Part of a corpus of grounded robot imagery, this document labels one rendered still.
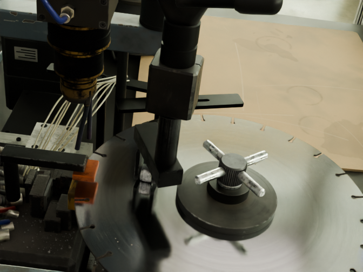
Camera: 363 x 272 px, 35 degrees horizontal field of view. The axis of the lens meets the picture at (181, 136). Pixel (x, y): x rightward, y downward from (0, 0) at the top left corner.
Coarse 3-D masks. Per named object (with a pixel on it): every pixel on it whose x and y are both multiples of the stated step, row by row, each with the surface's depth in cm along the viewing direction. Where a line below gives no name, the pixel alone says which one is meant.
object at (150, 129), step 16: (144, 128) 62; (160, 128) 55; (176, 128) 55; (144, 144) 60; (160, 144) 56; (176, 144) 56; (144, 160) 60; (160, 160) 57; (176, 160) 58; (160, 176) 56; (176, 176) 57
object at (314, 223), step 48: (192, 144) 72; (240, 144) 73; (288, 144) 74; (96, 192) 62; (144, 192) 63; (288, 192) 66; (336, 192) 67; (96, 240) 57; (144, 240) 58; (192, 240) 58; (240, 240) 59; (288, 240) 60; (336, 240) 61
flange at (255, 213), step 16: (192, 176) 65; (256, 176) 66; (176, 192) 64; (192, 192) 63; (208, 192) 63; (224, 192) 61; (240, 192) 61; (272, 192) 64; (192, 208) 61; (208, 208) 61; (224, 208) 61; (240, 208) 61; (256, 208) 62; (272, 208) 62; (208, 224) 59; (224, 224) 59; (240, 224) 60; (256, 224) 60
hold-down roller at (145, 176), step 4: (144, 164) 64; (144, 168) 64; (140, 172) 64; (144, 172) 64; (148, 172) 64; (140, 176) 64; (144, 176) 64; (148, 176) 64; (144, 180) 64; (148, 180) 64
